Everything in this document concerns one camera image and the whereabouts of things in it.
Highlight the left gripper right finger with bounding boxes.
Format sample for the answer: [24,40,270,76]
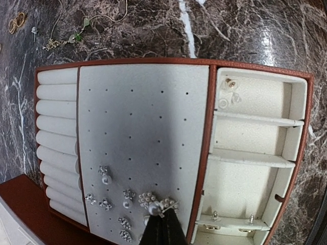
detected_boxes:
[163,209,188,245]

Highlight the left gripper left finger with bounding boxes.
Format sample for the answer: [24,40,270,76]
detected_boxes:
[139,215,165,245]

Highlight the pearl stud earring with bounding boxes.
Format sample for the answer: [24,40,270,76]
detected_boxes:
[148,202,179,218]

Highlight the brown leather jewelry box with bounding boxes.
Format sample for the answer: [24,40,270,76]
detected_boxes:
[0,174,121,245]

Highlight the beige jewelry tray insert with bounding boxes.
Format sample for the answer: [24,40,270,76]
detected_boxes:
[35,58,314,244]

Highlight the silver stud earring on table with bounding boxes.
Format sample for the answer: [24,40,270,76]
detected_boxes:
[31,27,38,42]

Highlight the gold hoop earrings pair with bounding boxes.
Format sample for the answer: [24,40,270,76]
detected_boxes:
[8,12,26,34]

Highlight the green stone necklace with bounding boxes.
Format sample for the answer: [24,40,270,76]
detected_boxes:
[42,0,128,52]

